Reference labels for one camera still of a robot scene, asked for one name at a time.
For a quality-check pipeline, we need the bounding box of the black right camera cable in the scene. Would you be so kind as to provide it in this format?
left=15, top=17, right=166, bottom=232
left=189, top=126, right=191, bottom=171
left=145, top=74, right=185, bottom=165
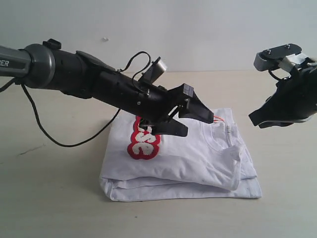
left=267, top=68, right=285, bottom=81

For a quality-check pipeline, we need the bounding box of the orange ribbon tag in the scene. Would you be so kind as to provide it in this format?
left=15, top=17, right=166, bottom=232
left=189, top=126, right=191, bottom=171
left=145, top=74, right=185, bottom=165
left=213, top=116, right=224, bottom=122

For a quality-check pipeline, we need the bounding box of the white t-shirt red lettering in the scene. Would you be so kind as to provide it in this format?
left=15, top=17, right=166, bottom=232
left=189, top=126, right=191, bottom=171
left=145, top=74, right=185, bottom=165
left=100, top=108, right=262, bottom=202

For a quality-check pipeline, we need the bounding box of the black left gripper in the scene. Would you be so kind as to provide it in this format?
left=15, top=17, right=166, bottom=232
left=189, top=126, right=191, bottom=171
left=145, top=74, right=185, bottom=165
left=99, top=72, right=213, bottom=136

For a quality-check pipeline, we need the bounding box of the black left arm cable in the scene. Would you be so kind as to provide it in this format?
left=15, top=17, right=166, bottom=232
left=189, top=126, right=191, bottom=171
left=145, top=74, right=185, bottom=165
left=0, top=51, right=152, bottom=147

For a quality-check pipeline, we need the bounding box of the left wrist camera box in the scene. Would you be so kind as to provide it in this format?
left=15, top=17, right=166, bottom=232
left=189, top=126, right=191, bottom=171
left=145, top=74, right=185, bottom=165
left=138, top=57, right=167, bottom=84

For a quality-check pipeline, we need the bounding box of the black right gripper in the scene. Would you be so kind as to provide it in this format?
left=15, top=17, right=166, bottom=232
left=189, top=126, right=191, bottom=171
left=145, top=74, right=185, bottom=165
left=248, top=64, right=317, bottom=128

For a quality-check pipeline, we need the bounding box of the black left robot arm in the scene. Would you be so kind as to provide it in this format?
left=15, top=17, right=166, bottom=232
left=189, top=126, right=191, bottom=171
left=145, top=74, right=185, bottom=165
left=0, top=39, right=214, bottom=137

